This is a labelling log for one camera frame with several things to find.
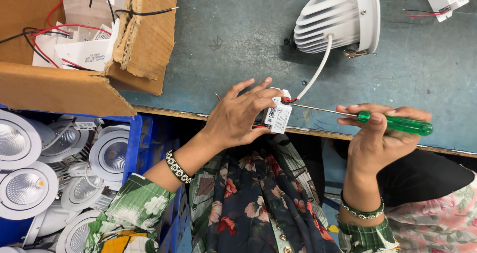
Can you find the green bangle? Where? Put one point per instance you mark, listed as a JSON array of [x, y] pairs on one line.
[[361, 211]]

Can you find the person's left hand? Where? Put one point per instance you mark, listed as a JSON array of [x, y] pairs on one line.
[[231, 118]]

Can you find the heap of white downlights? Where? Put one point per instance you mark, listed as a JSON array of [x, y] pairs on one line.
[[48, 171]]

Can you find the dark floral scarf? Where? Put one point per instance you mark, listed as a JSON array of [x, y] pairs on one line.
[[257, 204]]

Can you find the blue plastic crate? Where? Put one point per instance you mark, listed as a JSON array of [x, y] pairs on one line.
[[143, 145]]

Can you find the cardboard carton of driver boxes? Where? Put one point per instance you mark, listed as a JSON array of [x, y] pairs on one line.
[[56, 85]]

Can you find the white finned downlight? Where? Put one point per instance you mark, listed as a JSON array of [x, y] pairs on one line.
[[335, 18]]

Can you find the person's right hand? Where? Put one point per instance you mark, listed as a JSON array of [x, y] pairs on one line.
[[376, 148]]

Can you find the pink floral fabric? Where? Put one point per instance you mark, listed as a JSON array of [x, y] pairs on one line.
[[439, 219]]

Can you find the green floral sleeve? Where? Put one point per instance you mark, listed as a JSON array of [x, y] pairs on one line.
[[130, 215], [367, 238]]

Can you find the black fabric bundle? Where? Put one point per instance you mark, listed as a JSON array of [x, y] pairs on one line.
[[421, 174]]

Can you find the white LED driver box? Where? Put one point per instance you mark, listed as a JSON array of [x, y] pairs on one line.
[[279, 117]]

